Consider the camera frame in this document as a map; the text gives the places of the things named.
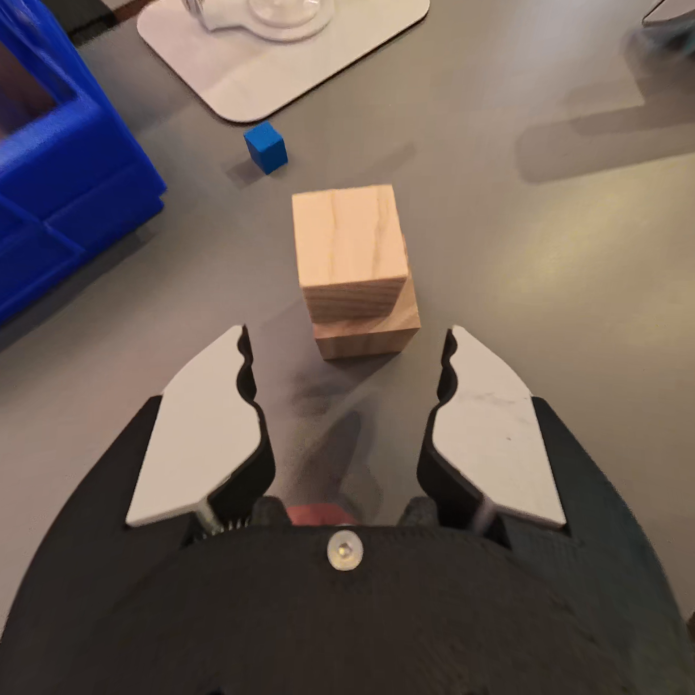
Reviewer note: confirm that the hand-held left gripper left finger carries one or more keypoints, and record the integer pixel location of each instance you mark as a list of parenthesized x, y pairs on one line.
[(195, 434)]

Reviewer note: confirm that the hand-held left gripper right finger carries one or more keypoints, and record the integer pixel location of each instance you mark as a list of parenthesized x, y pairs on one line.
[(494, 445)]

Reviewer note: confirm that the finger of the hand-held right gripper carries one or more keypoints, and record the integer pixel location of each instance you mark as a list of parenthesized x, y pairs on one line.
[(676, 12)]

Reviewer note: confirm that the wooden cube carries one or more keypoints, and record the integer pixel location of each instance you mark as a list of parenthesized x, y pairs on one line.
[(369, 336), (347, 239)]

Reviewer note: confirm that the blue plastic bin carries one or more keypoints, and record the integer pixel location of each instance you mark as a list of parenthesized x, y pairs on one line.
[(81, 179)]

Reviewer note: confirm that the blue cube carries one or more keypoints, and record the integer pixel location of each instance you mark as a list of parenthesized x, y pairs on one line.
[(266, 146)]

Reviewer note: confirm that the white desk stand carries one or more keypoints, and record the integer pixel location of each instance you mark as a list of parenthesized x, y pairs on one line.
[(244, 81)]

